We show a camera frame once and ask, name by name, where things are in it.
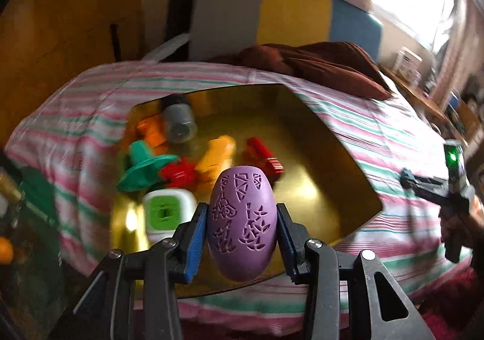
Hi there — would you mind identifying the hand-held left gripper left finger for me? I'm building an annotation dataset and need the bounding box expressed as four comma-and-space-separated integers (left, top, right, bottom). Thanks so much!
72, 202, 208, 340

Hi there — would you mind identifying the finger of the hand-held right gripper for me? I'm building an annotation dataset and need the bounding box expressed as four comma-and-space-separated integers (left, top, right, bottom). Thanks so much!
400, 168, 450, 208

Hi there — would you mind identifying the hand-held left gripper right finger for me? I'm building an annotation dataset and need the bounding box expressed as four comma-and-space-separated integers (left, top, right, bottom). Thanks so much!
276, 203, 435, 340

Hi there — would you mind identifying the white and green cube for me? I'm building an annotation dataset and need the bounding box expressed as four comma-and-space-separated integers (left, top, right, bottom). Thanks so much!
143, 189, 197, 246

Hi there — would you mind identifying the purple patterned egg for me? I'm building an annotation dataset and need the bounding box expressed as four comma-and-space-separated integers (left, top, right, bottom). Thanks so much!
206, 165, 276, 282

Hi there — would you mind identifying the red toy gear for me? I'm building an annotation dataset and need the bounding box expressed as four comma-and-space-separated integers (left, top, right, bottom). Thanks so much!
159, 158, 199, 189

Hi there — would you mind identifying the gold tin tray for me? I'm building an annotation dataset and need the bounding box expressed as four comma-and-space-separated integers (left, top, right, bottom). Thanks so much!
110, 84, 382, 300

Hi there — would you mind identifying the yellow toy block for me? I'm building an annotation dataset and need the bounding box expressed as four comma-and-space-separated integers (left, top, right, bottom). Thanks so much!
195, 136, 237, 193

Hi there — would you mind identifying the teal toy piece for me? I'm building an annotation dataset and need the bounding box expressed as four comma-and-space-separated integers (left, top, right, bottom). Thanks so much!
117, 139, 180, 193

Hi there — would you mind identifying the red toy block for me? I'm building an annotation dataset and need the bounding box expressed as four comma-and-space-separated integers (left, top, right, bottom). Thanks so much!
244, 137, 285, 178

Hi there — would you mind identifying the orange toy block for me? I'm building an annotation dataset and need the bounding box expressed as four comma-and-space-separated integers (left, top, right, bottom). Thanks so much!
135, 115, 169, 149

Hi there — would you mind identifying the clear cup with black lid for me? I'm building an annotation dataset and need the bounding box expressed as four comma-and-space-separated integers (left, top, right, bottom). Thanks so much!
162, 94, 197, 144

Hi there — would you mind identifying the person's right hand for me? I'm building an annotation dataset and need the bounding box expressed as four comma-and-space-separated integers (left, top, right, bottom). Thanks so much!
439, 207, 484, 249

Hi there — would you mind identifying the wooden desk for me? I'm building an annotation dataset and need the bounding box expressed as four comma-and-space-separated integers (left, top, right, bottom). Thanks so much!
378, 65, 477, 144

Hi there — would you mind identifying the white cardboard box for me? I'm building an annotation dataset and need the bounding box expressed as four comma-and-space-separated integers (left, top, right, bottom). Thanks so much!
393, 45, 422, 85

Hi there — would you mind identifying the brown quilt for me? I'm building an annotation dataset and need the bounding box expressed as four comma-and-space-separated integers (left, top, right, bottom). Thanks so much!
212, 42, 392, 101

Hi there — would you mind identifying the green round glass table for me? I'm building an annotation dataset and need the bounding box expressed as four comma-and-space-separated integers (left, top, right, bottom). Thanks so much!
0, 162, 76, 340

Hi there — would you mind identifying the orange fruit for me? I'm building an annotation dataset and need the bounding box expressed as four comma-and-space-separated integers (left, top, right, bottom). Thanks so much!
0, 237, 14, 264

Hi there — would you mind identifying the glass bottle with gold cap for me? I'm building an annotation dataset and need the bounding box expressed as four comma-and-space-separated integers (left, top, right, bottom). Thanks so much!
0, 170, 23, 212

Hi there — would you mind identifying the white plastic armrest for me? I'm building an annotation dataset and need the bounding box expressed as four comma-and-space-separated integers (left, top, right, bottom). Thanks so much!
142, 33, 190, 62

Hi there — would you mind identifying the grey yellow blue headboard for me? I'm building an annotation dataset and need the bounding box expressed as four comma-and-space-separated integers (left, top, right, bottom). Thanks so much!
189, 0, 383, 64

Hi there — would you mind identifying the black rolled mat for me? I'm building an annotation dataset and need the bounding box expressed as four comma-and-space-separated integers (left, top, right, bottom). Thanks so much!
164, 0, 201, 61

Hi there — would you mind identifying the wooden wardrobe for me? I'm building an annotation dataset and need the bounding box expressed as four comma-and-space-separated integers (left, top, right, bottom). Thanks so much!
0, 0, 146, 144

